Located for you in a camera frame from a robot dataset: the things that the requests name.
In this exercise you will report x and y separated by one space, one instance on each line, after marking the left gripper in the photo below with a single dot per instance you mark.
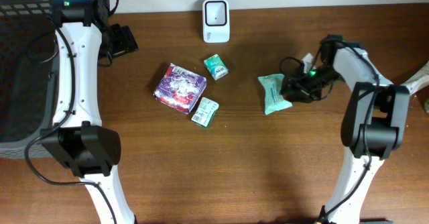
125 40

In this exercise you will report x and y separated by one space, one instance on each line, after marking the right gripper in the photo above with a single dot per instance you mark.
295 86

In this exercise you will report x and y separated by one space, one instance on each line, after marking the mint green wipes packet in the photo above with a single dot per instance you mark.
274 101

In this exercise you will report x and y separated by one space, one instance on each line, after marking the purple floral pack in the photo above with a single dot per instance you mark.
180 89

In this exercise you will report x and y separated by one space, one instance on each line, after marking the small teal tissue pack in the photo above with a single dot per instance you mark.
216 67

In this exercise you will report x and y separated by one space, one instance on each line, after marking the green white soap box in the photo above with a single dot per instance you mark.
205 112

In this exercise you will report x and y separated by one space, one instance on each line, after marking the white leafy cream tube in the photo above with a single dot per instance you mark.
419 80

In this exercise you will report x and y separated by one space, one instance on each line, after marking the green lidded small jar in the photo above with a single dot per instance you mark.
426 106

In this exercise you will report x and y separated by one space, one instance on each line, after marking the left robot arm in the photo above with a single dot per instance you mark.
77 139

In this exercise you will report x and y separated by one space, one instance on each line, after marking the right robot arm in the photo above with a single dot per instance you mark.
373 125

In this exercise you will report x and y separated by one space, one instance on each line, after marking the white barcode scanner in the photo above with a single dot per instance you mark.
216 21

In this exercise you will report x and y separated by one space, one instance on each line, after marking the grey plastic mesh basket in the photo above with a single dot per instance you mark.
29 73

